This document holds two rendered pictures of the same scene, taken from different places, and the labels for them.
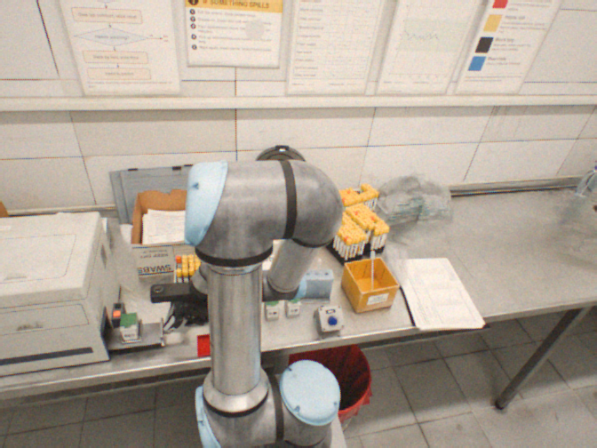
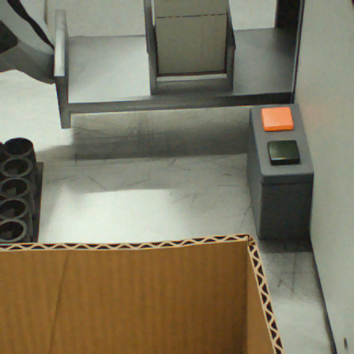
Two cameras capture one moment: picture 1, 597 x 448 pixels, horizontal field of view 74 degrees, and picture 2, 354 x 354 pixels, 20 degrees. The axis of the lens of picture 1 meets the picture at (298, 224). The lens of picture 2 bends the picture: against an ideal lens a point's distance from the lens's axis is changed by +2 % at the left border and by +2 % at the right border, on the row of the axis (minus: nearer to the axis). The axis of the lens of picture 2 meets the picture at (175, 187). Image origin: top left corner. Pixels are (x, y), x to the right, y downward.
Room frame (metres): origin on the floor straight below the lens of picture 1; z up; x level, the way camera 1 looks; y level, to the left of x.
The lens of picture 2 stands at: (1.11, 0.53, 1.29)
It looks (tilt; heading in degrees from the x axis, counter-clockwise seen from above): 44 degrees down; 195
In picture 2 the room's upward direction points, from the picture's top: 1 degrees counter-clockwise
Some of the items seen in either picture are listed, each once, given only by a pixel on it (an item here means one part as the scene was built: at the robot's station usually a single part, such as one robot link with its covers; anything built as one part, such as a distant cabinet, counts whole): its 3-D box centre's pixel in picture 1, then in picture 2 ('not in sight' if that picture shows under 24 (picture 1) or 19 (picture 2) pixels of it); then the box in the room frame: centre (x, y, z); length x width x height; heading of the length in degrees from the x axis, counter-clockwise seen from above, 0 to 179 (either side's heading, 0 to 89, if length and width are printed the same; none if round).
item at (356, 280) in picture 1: (368, 284); not in sight; (0.90, -0.25, 0.93); 0.13 x 0.13 x 0.10; 22
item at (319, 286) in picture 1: (314, 284); not in sight; (0.87, -0.08, 0.92); 0.10 x 0.07 x 0.10; 99
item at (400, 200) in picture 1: (399, 193); not in sight; (1.39, -0.40, 0.97); 0.26 x 0.17 x 0.19; 121
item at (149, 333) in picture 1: (123, 335); (224, 54); (0.62, 0.44, 0.92); 0.21 x 0.07 x 0.05; 107
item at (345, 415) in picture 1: (318, 396); not in sight; (0.88, -0.17, 0.22); 0.38 x 0.37 x 0.44; 107
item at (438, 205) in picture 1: (433, 196); not in sight; (1.43, -0.56, 0.94); 0.20 x 0.17 x 0.14; 90
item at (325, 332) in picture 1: (327, 314); not in sight; (0.77, -0.12, 0.92); 0.13 x 0.07 x 0.08; 17
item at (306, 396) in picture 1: (304, 401); not in sight; (0.39, -0.05, 1.12); 0.13 x 0.12 x 0.14; 107
